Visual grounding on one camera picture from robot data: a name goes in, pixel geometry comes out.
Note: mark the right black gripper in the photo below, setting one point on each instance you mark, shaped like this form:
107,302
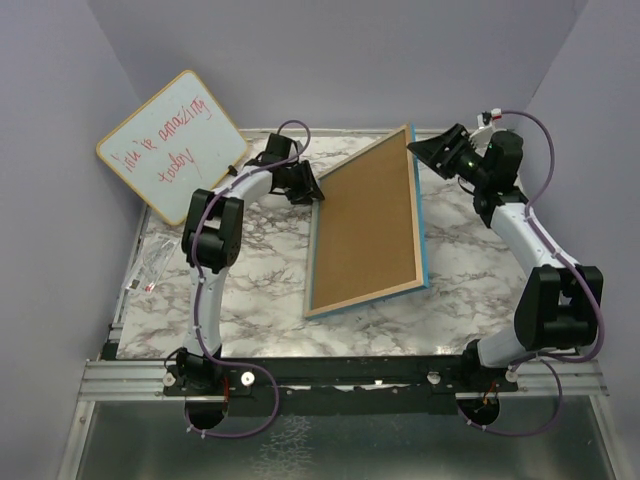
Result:
433,152

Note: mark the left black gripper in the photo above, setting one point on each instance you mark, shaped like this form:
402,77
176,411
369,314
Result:
309,190

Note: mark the brown cardboard backing board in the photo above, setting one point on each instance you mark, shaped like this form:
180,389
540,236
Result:
365,225

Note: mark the blue wooden photo frame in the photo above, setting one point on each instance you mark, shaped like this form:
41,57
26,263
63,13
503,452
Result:
370,225

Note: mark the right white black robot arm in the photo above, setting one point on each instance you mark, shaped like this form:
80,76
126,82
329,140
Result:
559,308

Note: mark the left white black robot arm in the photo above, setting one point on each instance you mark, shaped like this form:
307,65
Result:
211,242

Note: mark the small whiteboard with red writing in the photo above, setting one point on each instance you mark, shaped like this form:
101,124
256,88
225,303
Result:
178,141

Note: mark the plastic bag with hardware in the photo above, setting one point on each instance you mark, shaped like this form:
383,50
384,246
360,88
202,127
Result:
150,264

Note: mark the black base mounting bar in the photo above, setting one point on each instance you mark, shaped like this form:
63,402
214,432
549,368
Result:
324,386

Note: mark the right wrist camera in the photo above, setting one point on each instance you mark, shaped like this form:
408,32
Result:
486,126

